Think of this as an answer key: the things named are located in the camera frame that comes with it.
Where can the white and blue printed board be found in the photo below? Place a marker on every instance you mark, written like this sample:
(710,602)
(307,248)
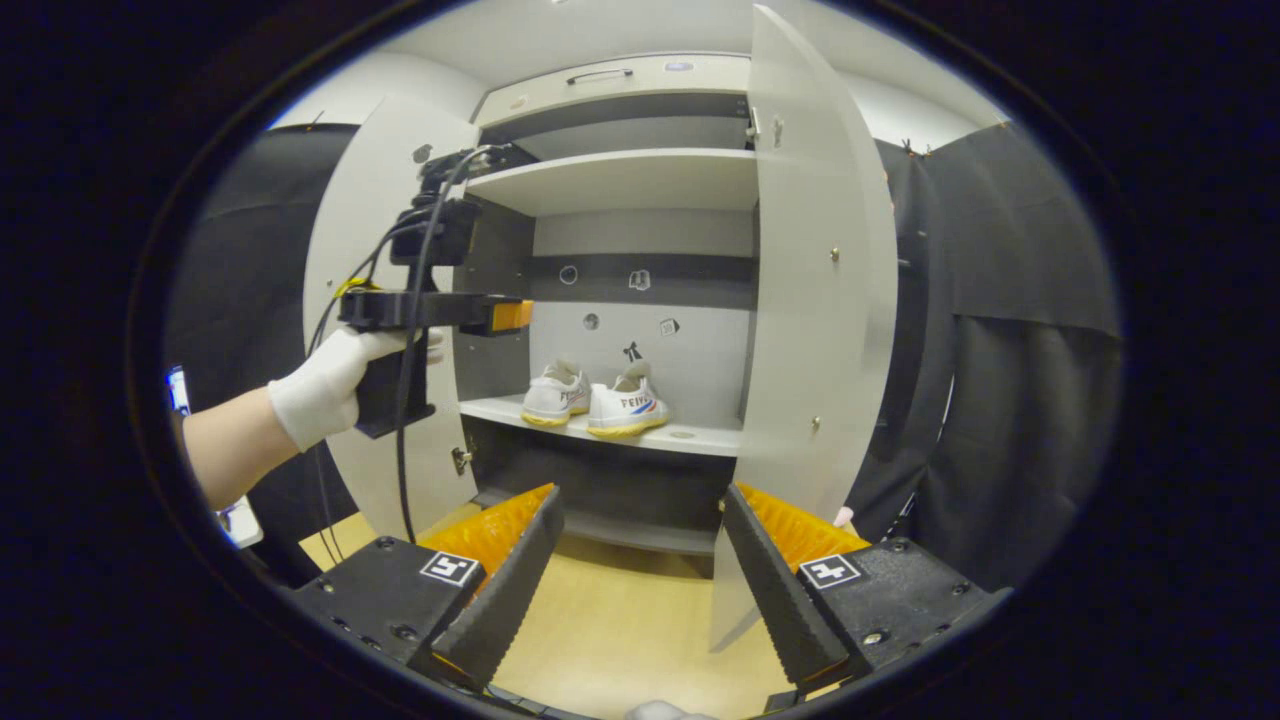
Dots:
(238,520)

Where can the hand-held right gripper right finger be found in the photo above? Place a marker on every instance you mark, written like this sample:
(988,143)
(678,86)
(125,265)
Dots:
(775,600)

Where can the white canvas shoe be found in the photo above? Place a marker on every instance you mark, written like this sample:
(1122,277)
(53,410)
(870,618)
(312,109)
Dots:
(552,400)
(625,405)

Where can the grey shoe cabinet door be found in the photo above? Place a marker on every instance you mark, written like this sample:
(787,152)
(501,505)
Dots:
(820,300)
(350,220)

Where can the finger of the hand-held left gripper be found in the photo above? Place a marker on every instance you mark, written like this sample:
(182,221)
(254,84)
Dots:
(510,315)

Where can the black backdrop cloth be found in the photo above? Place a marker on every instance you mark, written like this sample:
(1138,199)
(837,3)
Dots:
(1020,400)

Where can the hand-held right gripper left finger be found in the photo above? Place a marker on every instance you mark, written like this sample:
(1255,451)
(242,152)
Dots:
(505,600)

